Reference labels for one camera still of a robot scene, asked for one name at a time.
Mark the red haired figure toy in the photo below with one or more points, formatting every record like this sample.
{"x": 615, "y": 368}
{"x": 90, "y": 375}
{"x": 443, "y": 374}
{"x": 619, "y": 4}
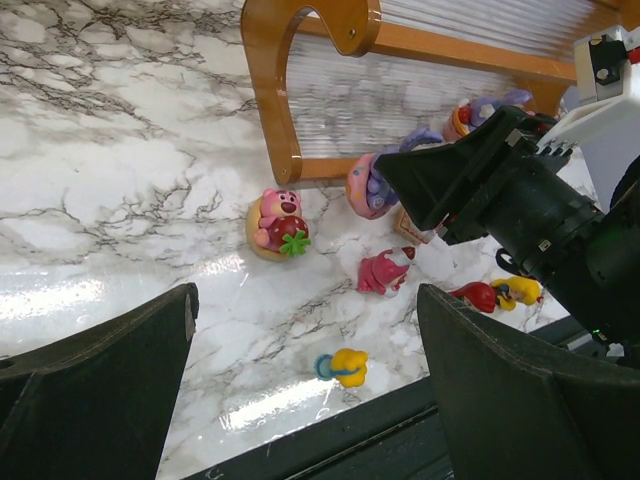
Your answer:
{"x": 479, "y": 295}

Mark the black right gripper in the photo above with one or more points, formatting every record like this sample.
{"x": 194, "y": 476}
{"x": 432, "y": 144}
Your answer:
{"x": 496, "y": 182}

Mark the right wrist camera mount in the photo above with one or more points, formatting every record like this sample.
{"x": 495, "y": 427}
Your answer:
{"x": 605, "y": 125}

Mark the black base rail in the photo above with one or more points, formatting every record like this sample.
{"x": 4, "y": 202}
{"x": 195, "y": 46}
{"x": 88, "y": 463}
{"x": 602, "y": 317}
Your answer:
{"x": 399, "y": 435}

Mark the pink bear cake slice toy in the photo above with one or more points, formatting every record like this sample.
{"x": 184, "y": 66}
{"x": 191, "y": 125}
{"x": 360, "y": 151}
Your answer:
{"x": 405, "y": 227}

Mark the purple bunny orange basket toy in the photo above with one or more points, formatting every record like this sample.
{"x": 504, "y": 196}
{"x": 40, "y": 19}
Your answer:
{"x": 469, "y": 115}

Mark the yellow haired figure toy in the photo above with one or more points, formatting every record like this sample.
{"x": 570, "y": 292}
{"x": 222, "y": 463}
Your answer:
{"x": 516, "y": 290}

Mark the yellow blue minion toy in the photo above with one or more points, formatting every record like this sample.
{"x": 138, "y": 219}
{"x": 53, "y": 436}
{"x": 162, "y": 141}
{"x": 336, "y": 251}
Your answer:
{"x": 347, "y": 366}

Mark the pink bear strawberry donut toy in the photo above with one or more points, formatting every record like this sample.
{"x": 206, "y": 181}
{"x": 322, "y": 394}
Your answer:
{"x": 275, "y": 228}

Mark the purple bunny pink donut toy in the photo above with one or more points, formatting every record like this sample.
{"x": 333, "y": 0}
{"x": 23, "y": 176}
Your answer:
{"x": 368, "y": 193}

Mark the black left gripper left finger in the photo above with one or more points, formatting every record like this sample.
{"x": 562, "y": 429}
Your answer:
{"x": 98, "y": 404}

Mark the wooden two-tier shelf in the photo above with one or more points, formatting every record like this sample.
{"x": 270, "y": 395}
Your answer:
{"x": 333, "y": 79}

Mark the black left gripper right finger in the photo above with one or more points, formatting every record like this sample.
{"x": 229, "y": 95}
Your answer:
{"x": 516, "y": 407}

